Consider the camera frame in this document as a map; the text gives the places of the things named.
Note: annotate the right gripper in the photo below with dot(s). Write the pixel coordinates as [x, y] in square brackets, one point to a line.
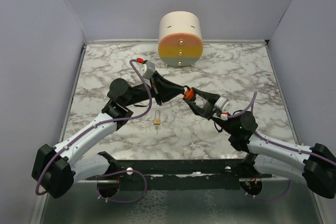
[207, 110]

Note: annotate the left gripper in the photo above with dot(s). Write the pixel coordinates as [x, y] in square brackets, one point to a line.
[163, 89]

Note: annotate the orange black padlock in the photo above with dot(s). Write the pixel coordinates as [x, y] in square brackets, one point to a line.
[189, 94]

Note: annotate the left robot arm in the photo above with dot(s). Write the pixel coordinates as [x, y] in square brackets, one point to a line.
[56, 168]

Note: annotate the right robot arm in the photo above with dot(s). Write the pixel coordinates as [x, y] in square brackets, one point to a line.
[315, 164]

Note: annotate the long-shackle brass padlock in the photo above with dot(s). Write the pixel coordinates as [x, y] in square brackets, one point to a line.
[157, 120]

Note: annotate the round three-drawer storage box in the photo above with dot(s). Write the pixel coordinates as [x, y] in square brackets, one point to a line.
[180, 39]

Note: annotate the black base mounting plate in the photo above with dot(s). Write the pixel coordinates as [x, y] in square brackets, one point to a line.
[174, 174]

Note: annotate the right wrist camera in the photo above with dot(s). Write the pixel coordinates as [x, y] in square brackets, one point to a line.
[222, 106]

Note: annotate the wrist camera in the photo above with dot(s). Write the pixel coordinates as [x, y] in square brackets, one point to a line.
[147, 70]
[222, 106]

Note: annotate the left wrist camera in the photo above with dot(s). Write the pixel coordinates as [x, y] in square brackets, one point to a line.
[147, 70]

